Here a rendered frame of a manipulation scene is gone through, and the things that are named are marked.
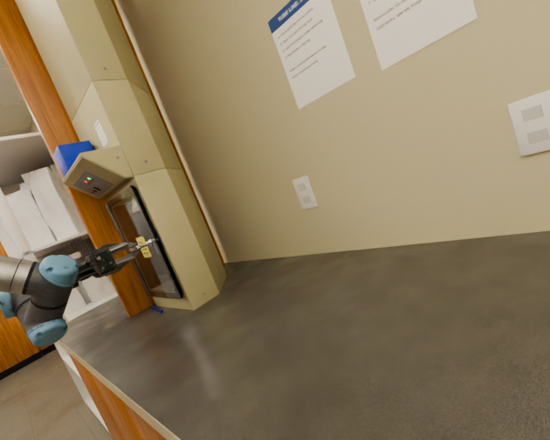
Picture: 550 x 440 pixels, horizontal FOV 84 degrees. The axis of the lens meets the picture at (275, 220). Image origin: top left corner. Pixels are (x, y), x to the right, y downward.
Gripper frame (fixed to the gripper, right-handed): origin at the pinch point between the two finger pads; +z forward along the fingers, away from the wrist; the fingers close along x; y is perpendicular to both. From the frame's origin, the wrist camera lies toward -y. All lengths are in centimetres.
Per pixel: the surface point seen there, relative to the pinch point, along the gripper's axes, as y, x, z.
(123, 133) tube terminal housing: 10.8, 34.4, 8.1
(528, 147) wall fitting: 98, -8, 48
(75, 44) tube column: 11, 62, 6
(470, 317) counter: 90, -26, 12
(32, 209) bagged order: -127, 40, -3
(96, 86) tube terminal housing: 11, 49, 6
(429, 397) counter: 89, -26, -5
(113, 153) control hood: 10.8, 29.1, 2.9
